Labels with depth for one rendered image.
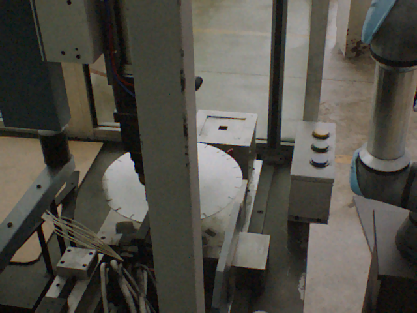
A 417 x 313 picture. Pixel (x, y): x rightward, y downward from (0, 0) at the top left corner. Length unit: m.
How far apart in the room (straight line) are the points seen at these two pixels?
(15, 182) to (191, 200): 1.30
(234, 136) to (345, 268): 1.09
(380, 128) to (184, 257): 0.83
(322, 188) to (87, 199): 0.66
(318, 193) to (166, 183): 1.00
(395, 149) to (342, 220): 1.43
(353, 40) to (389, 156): 3.06
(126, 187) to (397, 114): 0.62
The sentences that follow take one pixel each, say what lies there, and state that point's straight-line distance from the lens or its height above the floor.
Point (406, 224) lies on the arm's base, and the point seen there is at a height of 0.81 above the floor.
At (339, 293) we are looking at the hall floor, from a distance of 2.35.
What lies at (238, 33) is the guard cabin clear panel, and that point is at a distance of 1.59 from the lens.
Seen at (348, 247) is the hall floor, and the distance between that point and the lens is 2.56.
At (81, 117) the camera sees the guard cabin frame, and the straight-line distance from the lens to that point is 1.85.
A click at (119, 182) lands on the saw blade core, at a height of 0.95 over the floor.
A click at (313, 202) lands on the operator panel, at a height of 0.82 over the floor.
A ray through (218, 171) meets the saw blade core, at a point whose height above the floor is 0.95.
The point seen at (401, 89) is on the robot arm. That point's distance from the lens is 1.20.
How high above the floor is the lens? 1.71
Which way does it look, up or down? 34 degrees down
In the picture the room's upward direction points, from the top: 2 degrees counter-clockwise
